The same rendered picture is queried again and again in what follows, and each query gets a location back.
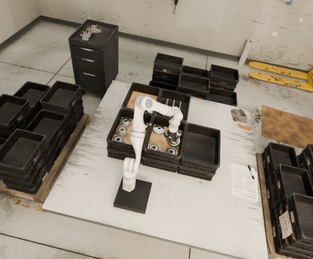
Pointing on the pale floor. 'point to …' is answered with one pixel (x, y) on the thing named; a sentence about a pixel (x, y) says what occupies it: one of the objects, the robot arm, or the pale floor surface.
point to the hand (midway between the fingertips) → (170, 140)
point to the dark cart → (95, 57)
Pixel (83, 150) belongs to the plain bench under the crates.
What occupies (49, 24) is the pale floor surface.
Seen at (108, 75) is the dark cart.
